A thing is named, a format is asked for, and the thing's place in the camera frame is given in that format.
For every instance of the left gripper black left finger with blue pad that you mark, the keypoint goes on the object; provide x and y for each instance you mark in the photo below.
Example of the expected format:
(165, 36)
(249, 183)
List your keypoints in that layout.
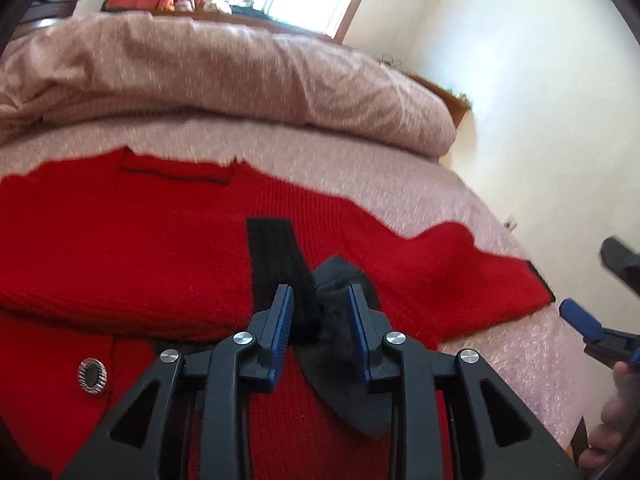
(196, 399)

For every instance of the clutter on window sill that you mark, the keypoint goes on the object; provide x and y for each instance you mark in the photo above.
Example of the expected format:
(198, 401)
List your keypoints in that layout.
(245, 9)

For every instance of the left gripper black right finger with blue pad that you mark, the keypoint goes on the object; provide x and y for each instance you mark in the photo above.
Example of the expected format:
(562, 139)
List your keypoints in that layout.
(452, 416)

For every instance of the pink floral bed sheet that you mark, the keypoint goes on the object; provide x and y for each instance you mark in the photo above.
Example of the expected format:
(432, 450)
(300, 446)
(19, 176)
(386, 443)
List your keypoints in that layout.
(539, 356)

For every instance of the pink floral duvet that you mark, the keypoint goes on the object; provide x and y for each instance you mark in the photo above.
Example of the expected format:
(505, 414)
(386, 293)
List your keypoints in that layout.
(101, 65)

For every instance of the dark wooden headboard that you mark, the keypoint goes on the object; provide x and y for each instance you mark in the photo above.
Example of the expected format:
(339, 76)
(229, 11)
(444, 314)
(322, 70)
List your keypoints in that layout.
(42, 14)

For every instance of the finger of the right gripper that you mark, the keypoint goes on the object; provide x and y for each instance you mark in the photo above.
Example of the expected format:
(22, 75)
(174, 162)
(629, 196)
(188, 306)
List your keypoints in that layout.
(602, 344)
(621, 261)

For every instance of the person's right hand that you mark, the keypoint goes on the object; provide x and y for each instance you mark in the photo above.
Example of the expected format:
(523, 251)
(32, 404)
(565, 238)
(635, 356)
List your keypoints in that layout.
(616, 418)

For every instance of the red knit cardigan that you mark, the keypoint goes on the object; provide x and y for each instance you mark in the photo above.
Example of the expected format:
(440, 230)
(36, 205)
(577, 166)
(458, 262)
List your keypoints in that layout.
(105, 258)

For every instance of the wooden bed side board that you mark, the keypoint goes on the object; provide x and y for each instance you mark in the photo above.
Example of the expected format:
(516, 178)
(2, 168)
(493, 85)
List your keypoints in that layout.
(456, 105)

